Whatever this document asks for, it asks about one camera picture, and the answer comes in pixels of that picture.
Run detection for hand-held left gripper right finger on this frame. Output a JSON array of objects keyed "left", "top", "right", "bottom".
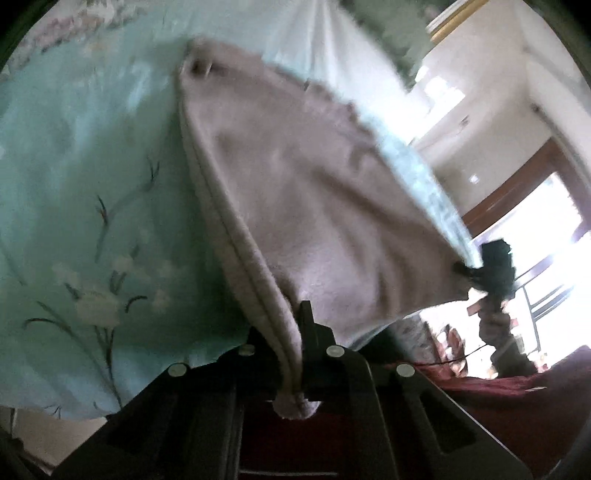
[{"left": 299, "top": 301, "right": 534, "bottom": 480}]

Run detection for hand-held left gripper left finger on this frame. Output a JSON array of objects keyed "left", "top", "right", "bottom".
[{"left": 52, "top": 327, "right": 288, "bottom": 480}]

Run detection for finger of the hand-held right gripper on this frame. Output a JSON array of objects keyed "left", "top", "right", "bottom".
[{"left": 454, "top": 260, "right": 483, "bottom": 284}]

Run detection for grey knit garment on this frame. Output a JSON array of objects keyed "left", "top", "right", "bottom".
[{"left": 178, "top": 37, "right": 483, "bottom": 421}]

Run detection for person's right hand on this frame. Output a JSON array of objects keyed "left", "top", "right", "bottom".
[{"left": 477, "top": 300, "right": 514, "bottom": 354}]

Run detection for patterned cloth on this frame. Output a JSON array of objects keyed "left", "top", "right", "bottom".
[{"left": 392, "top": 314, "right": 468, "bottom": 377}]

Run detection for dark red cloth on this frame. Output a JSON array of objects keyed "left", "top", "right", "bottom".
[{"left": 240, "top": 346, "right": 591, "bottom": 480}]

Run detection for green pillow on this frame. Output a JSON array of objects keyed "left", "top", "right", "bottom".
[{"left": 342, "top": 0, "right": 439, "bottom": 88}]

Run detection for teal floral bed sheet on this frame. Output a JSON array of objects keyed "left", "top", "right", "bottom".
[{"left": 0, "top": 0, "right": 481, "bottom": 421}]

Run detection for black cable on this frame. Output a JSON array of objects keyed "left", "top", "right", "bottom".
[{"left": 434, "top": 342, "right": 492, "bottom": 367}]

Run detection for wooden door frame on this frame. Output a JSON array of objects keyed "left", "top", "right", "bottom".
[{"left": 462, "top": 138, "right": 583, "bottom": 241}]

